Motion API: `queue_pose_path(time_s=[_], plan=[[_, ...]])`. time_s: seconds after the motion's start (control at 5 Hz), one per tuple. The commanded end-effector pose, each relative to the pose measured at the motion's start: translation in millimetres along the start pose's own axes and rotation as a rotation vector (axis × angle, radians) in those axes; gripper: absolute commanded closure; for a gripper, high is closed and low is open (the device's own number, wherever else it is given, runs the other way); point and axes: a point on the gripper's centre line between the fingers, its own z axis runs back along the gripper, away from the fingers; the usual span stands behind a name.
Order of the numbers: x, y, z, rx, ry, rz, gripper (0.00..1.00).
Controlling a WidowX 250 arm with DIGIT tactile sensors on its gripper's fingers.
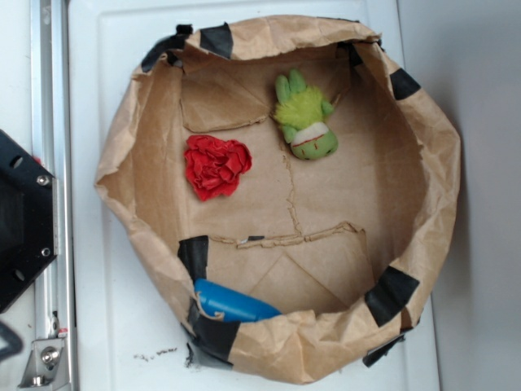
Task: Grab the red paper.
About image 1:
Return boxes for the red paper ball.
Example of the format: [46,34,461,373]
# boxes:
[184,135,252,201]

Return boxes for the green plush toy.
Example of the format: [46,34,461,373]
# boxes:
[273,68,339,160]

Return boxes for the brown paper bag bin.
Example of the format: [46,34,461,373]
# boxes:
[95,15,461,384]

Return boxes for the blue plastic bottle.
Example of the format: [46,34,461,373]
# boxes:
[195,279,282,323]

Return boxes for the aluminium rail frame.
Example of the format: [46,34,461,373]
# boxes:
[29,1,80,390]

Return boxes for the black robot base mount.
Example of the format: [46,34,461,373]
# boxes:
[1,132,56,313]

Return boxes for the silver corner bracket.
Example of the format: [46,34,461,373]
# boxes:
[17,338,71,391]

